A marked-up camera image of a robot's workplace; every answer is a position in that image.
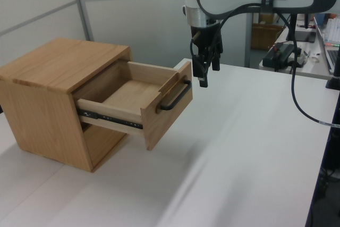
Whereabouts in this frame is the black clamp post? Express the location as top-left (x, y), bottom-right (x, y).
top-left (325, 50), bottom-right (340, 91)

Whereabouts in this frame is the wooden drawer with handle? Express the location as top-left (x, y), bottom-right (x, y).
top-left (76, 61), bottom-right (193, 151)

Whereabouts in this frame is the black metal drawer handle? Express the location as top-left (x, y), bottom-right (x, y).
top-left (158, 79), bottom-right (192, 111)

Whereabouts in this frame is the grey partition post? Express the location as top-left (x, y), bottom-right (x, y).
top-left (70, 0), bottom-right (95, 42)

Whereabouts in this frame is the silver laptop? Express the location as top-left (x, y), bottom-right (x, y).
top-left (313, 15), bottom-right (340, 75)

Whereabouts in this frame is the black power supply box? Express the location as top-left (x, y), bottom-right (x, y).
top-left (262, 43), bottom-right (297, 72)

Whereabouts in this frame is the wooden drawer cabinet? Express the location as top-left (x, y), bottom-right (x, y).
top-left (0, 37), bottom-right (133, 173)

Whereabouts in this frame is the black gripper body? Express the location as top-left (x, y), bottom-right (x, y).
top-left (189, 22), bottom-right (224, 56)

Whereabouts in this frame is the black metal drawer slide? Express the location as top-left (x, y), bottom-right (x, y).
top-left (78, 108), bottom-right (144, 130)

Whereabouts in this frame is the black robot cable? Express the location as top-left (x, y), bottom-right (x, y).
top-left (189, 2), bottom-right (340, 127)

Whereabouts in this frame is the black monitor stand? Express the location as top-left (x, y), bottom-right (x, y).
top-left (288, 13), bottom-right (317, 43)

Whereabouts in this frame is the brown cardboard box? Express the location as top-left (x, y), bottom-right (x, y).
top-left (251, 22), bottom-right (285, 52)

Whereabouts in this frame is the white side desk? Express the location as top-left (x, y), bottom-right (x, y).
top-left (259, 34), bottom-right (336, 81)

